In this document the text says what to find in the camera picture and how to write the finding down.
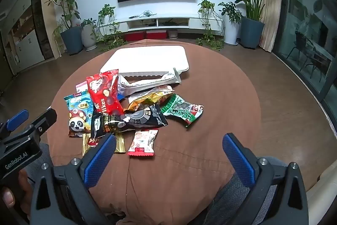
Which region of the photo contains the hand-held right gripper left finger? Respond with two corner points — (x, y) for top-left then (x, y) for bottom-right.
(30, 133), (124, 225)

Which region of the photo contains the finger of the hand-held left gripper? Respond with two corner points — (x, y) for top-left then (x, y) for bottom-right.
(0, 109), (29, 139)
(7, 108), (58, 148)

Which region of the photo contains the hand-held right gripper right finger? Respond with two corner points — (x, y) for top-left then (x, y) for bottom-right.
(222, 133), (308, 225)

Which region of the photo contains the gold red snack packet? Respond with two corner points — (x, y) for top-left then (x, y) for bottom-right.
(82, 133), (126, 156)

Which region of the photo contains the blue panda snack packet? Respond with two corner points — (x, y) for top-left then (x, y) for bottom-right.
(64, 90), (95, 138)

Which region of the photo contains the small black snack packet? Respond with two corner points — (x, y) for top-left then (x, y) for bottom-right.
(91, 112), (106, 139)

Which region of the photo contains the small red white packet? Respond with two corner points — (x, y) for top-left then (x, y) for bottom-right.
(127, 129), (159, 157)

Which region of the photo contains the pink snack packet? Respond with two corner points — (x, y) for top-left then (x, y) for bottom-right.
(75, 81), (88, 95)

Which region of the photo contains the yellow snack packet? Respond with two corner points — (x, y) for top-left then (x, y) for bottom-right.
(124, 90), (174, 113)

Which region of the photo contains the green snack packet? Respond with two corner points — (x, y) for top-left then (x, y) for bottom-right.
(160, 93), (204, 127)

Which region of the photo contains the long white snack packet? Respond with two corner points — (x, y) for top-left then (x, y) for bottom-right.
(117, 67), (182, 103)

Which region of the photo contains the clear snack packet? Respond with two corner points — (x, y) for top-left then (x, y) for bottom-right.
(129, 85), (175, 99)

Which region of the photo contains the white plastic tray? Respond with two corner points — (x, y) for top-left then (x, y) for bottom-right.
(99, 45), (189, 78)

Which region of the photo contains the person's left hand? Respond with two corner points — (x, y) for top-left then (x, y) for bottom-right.
(0, 170), (35, 223)

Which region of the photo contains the dark blue square planter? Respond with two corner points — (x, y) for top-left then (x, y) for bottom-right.
(60, 26), (84, 55)
(240, 16), (265, 49)

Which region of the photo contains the cream seat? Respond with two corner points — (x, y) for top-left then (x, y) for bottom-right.
(307, 162), (337, 225)

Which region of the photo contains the white ribbed planter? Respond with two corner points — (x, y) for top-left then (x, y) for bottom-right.
(81, 23), (98, 51)

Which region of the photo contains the small leafy plant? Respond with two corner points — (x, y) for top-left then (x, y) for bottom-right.
(80, 19), (97, 29)

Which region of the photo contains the trailing pothos plant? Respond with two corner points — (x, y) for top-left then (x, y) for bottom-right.
(96, 4), (128, 51)
(196, 0), (225, 50)

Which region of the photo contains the red storage box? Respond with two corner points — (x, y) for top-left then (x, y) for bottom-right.
(146, 30), (167, 39)
(124, 31), (145, 42)

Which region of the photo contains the tall white planter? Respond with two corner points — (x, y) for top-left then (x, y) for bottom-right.
(224, 20), (239, 46)

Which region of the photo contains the dark chair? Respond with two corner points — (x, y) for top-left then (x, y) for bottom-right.
(287, 31), (316, 67)

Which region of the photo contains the white television cabinet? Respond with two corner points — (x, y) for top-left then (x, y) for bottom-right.
(101, 13), (224, 36)

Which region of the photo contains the glass sliding door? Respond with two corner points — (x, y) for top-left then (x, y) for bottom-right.
(272, 0), (337, 136)

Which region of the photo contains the small bushy plant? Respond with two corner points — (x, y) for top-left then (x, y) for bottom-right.
(218, 1), (242, 24)

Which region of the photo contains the beige curtain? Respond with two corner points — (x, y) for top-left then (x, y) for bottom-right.
(261, 0), (283, 53)

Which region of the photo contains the tangle of cables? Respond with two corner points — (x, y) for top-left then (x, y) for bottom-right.
(129, 11), (158, 19)

